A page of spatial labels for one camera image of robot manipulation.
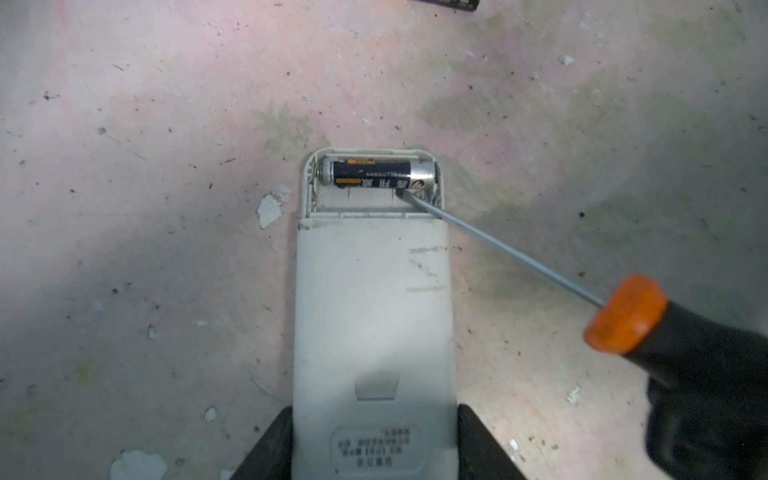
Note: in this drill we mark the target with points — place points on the orange black screwdriver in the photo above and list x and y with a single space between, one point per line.
677 347

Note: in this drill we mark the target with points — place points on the grey white remote control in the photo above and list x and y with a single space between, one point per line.
374 393

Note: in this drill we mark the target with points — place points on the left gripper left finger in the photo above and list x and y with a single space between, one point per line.
271 457

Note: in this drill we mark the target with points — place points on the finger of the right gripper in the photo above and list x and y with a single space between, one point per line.
694 435

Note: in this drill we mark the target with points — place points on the black AA battery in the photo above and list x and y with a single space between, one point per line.
388 173
463 5

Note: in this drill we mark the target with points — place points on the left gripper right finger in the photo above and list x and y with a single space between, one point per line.
480 456

